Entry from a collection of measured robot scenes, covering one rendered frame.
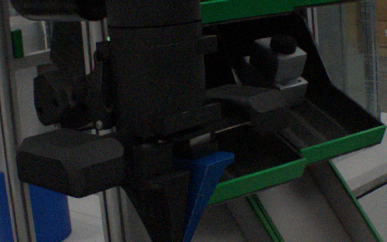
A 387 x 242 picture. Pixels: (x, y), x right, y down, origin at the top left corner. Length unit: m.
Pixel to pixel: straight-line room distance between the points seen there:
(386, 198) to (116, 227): 1.35
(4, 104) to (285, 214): 0.34
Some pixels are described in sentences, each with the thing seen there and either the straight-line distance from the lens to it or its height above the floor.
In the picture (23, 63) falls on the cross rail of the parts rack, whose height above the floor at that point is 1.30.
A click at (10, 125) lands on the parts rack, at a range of 0.94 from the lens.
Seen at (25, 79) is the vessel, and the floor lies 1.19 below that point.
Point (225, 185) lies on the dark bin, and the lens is 0.76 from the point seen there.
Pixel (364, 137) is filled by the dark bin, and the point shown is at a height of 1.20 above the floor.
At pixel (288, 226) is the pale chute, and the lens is 0.99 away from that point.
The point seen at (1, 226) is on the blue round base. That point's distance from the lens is 1.69.
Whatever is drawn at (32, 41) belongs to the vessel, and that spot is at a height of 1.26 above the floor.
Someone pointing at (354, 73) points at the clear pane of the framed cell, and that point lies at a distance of 2.13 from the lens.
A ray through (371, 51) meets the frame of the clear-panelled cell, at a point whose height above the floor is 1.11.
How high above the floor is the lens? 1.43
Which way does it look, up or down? 12 degrees down
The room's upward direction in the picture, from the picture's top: 5 degrees counter-clockwise
